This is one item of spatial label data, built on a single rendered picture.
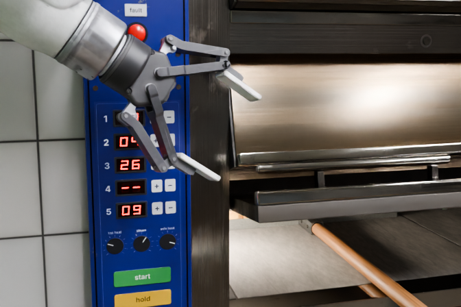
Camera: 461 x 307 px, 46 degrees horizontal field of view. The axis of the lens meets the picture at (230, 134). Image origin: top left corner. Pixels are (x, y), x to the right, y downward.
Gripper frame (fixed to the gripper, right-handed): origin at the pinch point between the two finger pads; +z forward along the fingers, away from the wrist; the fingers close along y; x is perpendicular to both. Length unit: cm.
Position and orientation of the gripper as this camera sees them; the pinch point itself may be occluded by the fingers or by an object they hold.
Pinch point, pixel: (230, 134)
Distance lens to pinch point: 79.8
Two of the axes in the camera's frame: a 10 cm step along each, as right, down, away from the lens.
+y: -4.4, 8.6, -2.6
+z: 7.7, 5.1, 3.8
